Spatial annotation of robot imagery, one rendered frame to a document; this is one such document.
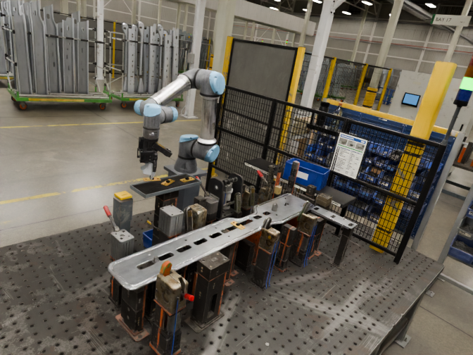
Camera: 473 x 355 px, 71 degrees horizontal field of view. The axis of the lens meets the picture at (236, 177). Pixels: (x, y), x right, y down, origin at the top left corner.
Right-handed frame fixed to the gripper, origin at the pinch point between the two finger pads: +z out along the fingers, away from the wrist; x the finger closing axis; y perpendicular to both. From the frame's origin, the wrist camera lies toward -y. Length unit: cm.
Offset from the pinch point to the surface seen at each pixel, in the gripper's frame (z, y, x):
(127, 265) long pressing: 23.0, 18.4, 36.9
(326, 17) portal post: -133, -364, -321
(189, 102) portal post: 85, -270, -651
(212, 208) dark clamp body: 18.4, -33.5, 5.2
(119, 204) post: 10.5, 16.7, 7.4
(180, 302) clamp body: 25, 4, 61
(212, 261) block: 20, -15, 47
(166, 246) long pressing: 23.1, -0.7, 28.0
